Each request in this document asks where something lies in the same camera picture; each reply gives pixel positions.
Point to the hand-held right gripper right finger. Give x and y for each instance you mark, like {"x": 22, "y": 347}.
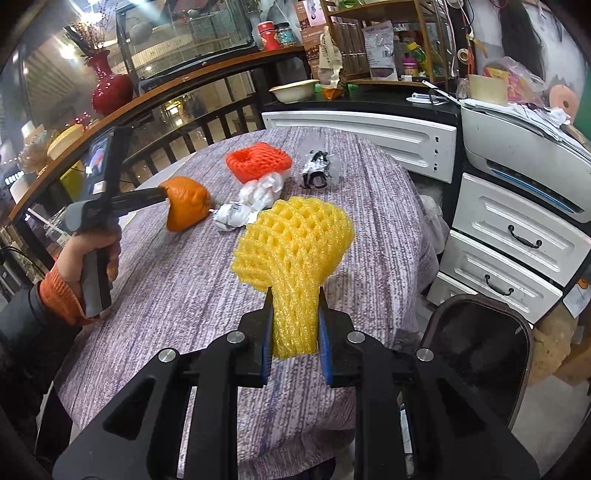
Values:
{"x": 325, "y": 350}

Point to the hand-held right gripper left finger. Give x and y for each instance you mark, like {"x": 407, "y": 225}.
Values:
{"x": 267, "y": 350}

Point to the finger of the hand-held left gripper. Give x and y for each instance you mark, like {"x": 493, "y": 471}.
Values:
{"x": 138, "y": 197}

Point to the orange plastic bag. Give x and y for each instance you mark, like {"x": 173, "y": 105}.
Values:
{"x": 184, "y": 203}

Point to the yellow foam fruit net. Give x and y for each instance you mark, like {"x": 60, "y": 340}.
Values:
{"x": 295, "y": 240}

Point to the dark trash bin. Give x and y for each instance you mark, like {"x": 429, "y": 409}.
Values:
{"x": 475, "y": 355}

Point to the person's left forearm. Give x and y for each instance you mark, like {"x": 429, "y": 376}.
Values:
{"x": 27, "y": 318}

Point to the person's left hand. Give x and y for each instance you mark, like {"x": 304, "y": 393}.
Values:
{"x": 74, "y": 258}

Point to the yellow lidded container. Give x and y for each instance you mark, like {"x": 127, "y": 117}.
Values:
{"x": 64, "y": 141}

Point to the red ceramic vase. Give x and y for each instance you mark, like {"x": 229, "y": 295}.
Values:
{"x": 111, "y": 92}

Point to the wooden railing counter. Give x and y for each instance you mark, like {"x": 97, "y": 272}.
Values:
{"x": 152, "y": 101}

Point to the crumpled white paper wrapper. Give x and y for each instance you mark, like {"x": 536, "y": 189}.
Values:
{"x": 233, "y": 216}

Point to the purple striped tablecloth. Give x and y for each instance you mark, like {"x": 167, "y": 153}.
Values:
{"x": 184, "y": 286}

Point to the crumpled white paper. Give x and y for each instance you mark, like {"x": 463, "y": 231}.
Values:
{"x": 261, "y": 189}

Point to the orange foam fruit net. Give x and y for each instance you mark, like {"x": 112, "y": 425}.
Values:
{"x": 258, "y": 161}

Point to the dried flower branches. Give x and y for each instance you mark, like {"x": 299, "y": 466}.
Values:
{"x": 87, "y": 39}

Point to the glass display case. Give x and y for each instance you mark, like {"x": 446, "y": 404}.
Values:
{"x": 184, "y": 37}

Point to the clear plastic bag with clips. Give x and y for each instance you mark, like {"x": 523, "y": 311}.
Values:
{"x": 321, "y": 168}

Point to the white bowl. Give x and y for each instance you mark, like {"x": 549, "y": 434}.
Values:
{"x": 293, "y": 91}

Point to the red canister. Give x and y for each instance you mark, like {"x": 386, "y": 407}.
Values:
{"x": 268, "y": 36}

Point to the white drawer unit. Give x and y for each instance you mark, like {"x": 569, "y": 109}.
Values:
{"x": 508, "y": 240}

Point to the white cabinet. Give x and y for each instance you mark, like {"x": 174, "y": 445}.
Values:
{"x": 360, "y": 138}

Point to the beige printed paper bag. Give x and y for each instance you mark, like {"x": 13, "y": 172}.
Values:
{"x": 330, "y": 60}

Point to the cardboard box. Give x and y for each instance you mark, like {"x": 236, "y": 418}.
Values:
{"x": 563, "y": 350}

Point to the brown printed carton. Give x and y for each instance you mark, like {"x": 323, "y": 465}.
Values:
{"x": 314, "y": 37}

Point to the wooden shelf rack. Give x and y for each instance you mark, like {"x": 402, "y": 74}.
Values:
{"x": 355, "y": 50}

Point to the white printer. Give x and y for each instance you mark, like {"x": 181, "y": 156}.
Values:
{"x": 521, "y": 152}

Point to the white purple pouch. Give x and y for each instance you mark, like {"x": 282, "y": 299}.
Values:
{"x": 379, "y": 50}

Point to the yellow green bottle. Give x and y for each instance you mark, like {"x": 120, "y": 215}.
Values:
{"x": 418, "y": 57}

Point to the peach round sponge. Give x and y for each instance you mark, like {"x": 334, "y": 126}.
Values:
{"x": 563, "y": 104}

